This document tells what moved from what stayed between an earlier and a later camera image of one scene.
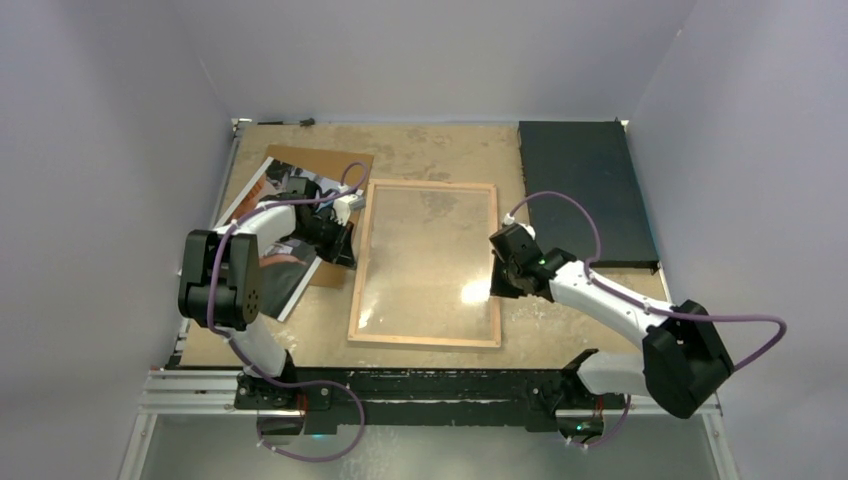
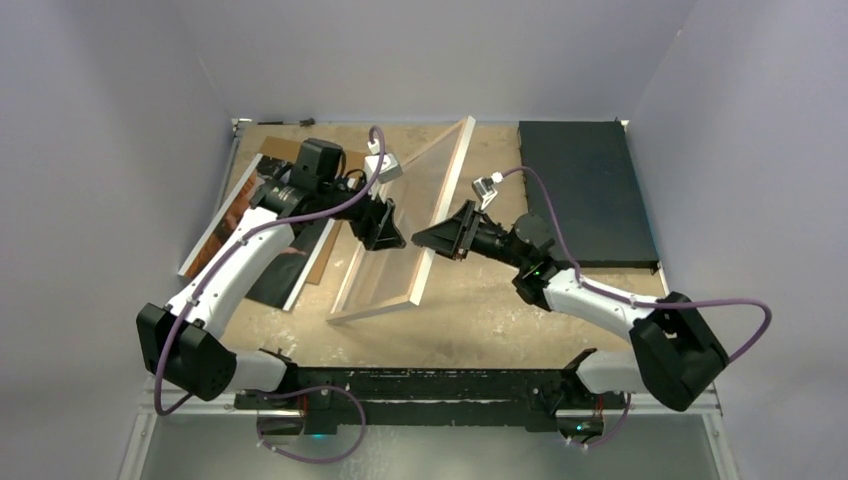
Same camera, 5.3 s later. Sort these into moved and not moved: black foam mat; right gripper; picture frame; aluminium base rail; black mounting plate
Moved: right gripper; picture frame
Not moved: black foam mat; aluminium base rail; black mounting plate
